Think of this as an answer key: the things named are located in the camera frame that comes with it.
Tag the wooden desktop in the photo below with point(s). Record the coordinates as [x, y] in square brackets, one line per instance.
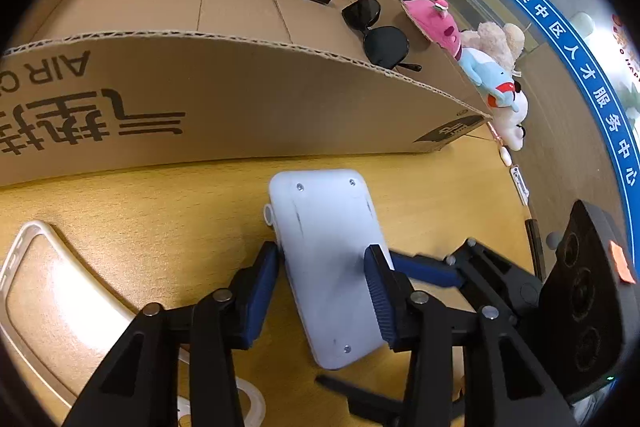
[175, 207]

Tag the white plush toy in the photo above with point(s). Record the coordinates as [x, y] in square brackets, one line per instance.
[512, 122]

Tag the pink plush toy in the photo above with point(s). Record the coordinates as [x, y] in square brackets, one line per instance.
[440, 27]

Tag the white earbuds case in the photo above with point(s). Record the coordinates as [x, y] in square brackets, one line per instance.
[504, 155]

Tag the blue wall banner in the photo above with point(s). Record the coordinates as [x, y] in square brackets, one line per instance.
[575, 72]

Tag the beige fluffy plush toy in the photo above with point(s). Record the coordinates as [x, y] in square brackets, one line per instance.
[492, 42]

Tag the black stick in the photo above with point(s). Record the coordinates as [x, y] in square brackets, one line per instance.
[535, 247]

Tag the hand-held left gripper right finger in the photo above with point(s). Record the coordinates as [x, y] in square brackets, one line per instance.
[380, 302]

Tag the black sunglasses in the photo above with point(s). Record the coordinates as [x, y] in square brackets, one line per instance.
[385, 44]

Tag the blue plush toy red patches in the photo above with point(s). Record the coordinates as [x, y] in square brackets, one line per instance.
[487, 74]

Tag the brown cardboard box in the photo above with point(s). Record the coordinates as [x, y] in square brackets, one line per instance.
[250, 107]

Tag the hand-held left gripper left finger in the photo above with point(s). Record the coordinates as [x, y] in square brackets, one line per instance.
[260, 297]

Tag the white rounded device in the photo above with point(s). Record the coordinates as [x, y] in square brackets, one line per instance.
[330, 257]

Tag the white flat gadget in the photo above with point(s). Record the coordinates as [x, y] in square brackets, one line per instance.
[520, 184]

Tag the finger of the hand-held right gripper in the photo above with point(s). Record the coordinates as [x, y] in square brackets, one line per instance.
[370, 399]
[425, 269]

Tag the clear phone case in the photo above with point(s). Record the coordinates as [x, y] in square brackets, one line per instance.
[65, 252]

